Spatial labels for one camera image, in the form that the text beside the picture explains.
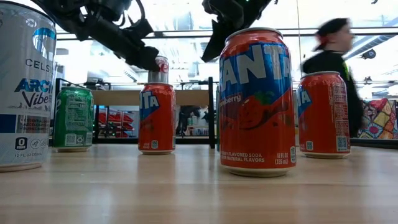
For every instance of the person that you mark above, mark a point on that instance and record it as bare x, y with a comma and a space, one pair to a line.
329, 62

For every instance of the white Celsius Arctic Vibe can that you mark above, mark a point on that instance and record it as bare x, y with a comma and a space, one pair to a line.
25, 93

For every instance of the red storage bin rack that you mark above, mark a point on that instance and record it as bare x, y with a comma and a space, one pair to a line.
123, 119

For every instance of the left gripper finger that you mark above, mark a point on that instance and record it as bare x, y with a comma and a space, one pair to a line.
144, 59

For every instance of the red Fanta can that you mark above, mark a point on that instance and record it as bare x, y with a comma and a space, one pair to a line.
157, 124
257, 109
323, 118

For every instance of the colourful patchwork quilt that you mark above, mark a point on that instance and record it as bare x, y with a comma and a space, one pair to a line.
381, 119

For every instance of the black ceiling fixture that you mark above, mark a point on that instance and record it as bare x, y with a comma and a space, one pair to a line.
369, 54

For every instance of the silver Diet Coke can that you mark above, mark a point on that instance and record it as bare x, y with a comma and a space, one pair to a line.
157, 77

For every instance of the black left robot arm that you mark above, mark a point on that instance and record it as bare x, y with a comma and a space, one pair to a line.
62, 15

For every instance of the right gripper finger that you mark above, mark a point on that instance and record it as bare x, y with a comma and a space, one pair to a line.
216, 40

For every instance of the wooden shelf board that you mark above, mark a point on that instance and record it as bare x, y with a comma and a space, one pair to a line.
118, 97

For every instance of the black equipment stand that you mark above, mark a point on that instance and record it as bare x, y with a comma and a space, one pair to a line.
186, 118

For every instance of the small bottle shelf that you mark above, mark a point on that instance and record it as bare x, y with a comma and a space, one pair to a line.
196, 129

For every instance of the wooden shelf with black frame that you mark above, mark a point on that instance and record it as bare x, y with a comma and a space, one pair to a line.
211, 118

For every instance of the black aluminium table frame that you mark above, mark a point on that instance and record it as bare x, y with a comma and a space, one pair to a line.
373, 143

